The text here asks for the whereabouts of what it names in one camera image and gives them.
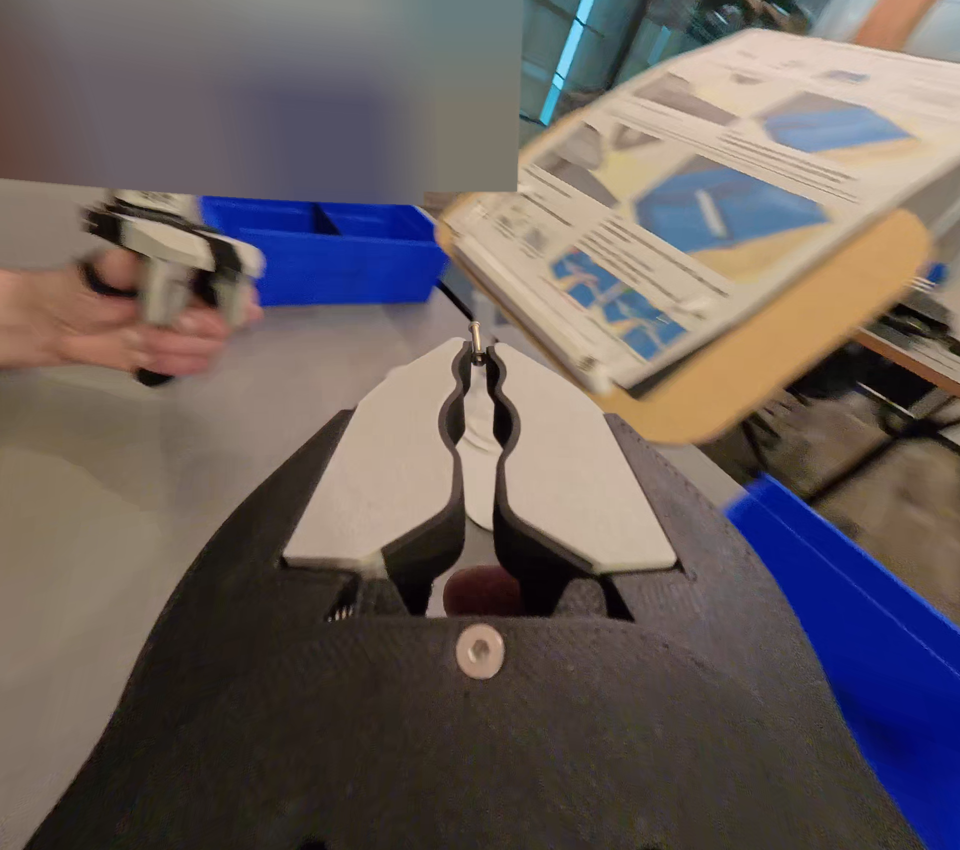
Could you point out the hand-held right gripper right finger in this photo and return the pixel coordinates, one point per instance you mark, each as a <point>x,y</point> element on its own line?
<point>577,490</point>

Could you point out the grey desk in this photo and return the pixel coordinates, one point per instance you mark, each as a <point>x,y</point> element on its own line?
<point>112,490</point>

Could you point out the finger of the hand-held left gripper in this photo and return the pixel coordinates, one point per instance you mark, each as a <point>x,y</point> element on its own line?
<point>241,261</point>
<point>169,242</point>

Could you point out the wooden table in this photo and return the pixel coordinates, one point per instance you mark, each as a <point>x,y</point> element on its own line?
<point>915,355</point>

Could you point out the blue divided plastic bin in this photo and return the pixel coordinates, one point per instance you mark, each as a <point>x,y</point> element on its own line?
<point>337,265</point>

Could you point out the person's left hand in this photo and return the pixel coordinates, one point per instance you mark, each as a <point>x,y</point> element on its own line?
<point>67,317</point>

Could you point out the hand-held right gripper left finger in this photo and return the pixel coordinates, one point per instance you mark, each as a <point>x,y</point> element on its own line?
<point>375,482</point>

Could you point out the white instruction board stand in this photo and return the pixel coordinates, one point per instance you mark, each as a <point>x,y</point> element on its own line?
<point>712,227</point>

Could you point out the small metal screw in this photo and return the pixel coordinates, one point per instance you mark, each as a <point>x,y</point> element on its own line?
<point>476,343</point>

